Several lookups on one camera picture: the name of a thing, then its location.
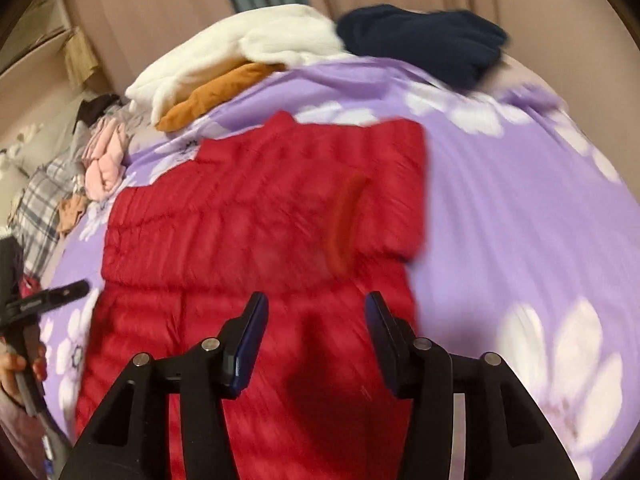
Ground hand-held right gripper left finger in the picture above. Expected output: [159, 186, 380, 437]
[59, 291, 271, 480]

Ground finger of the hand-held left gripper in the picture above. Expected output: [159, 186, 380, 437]
[4, 281, 91, 318]

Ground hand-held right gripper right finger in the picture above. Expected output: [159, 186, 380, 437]
[364, 291, 583, 480]

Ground red down jacket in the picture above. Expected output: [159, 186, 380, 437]
[74, 111, 428, 480]

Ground person's left forearm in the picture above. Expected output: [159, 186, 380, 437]
[0, 394, 53, 473]

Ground person's left hand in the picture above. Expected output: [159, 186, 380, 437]
[0, 342, 49, 406]

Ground grey plaid cloth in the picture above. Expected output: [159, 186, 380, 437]
[7, 157, 83, 273]

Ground small tan cloth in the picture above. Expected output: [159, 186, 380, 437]
[57, 194, 90, 238]

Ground pink garment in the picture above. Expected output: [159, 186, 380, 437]
[82, 119, 133, 201]

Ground grey garment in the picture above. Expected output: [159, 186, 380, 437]
[67, 120, 96, 161]

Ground purple floral bedsheet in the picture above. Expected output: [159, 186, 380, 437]
[37, 55, 626, 480]

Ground dark cloth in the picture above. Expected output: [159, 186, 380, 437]
[75, 94, 131, 128]

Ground tan straw object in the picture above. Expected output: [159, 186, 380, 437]
[62, 27, 101, 88]

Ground orange garment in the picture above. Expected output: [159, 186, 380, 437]
[156, 62, 287, 133]

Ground white fleece garment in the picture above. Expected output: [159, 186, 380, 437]
[125, 4, 351, 120]

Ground navy garment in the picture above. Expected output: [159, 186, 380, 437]
[336, 5, 510, 92]

